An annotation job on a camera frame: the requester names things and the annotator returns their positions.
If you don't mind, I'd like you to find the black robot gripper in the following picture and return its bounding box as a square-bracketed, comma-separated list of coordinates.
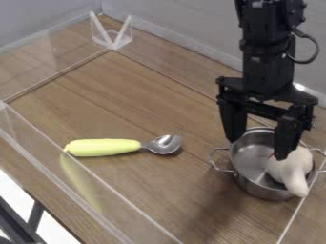
[217, 39, 319, 160]

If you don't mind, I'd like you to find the white orange plush mushroom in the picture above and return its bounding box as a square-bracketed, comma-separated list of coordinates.
[266, 146, 313, 198]

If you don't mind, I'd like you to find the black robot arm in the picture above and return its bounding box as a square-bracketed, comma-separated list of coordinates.
[217, 0, 319, 160]

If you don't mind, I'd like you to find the silver metal pot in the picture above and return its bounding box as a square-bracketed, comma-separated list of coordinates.
[209, 127, 317, 201]

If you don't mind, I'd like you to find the black metal table leg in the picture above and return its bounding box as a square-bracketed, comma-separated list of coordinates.
[0, 197, 46, 244]

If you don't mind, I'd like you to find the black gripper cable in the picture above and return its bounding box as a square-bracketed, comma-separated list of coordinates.
[285, 27, 321, 65]

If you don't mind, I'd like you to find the yellow handled metal spoon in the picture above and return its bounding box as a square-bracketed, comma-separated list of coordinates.
[65, 135, 184, 157]

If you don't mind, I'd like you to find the clear acrylic corner bracket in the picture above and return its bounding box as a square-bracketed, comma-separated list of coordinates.
[90, 11, 134, 51]

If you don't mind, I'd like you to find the clear acrylic enclosure wall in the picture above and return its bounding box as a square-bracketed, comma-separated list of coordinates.
[0, 15, 326, 244]

